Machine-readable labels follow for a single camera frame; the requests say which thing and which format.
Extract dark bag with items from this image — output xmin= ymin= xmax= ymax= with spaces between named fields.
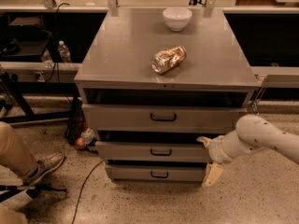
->
xmin=65 ymin=101 xmax=96 ymax=152

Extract grey sneaker shoe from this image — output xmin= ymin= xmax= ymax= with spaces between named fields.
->
xmin=23 ymin=152 xmax=64 ymax=186

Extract grey drawer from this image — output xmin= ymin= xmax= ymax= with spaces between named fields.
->
xmin=106 ymin=165 xmax=206 ymax=182
xmin=82 ymin=104 xmax=247 ymax=134
xmin=95 ymin=141 xmax=210 ymax=162

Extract clear plastic water bottle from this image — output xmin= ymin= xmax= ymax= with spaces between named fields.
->
xmin=58 ymin=40 xmax=72 ymax=63

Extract grey top drawer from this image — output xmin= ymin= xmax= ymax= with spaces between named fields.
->
xmin=82 ymin=104 xmax=247 ymax=134

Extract white ceramic bowl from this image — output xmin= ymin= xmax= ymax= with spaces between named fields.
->
xmin=163 ymin=7 xmax=192 ymax=32

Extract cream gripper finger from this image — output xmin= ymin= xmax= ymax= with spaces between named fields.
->
xmin=197 ymin=136 xmax=211 ymax=147
xmin=202 ymin=162 xmax=223 ymax=187

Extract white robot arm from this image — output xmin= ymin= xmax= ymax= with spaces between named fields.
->
xmin=197 ymin=115 xmax=299 ymax=187

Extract black hanging cable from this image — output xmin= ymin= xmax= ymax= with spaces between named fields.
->
xmin=46 ymin=2 xmax=71 ymax=82

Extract person leg beige trousers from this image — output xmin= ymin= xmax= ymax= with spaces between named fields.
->
xmin=0 ymin=122 xmax=38 ymax=179

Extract grey bottom drawer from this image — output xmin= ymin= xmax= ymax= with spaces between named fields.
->
xmin=106 ymin=165 xmax=206 ymax=182

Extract grey metal drawer cabinet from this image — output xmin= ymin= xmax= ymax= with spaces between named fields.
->
xmin=75 ymin=8 xmax=258 ymax=169

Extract black floor cable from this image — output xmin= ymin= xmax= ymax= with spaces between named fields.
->
xmin=71 ymin=160 xmax=105 ymax=224

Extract black stand frame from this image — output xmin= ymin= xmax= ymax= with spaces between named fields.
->
xmin=0 ymin=72 xmax=78 ymax=123

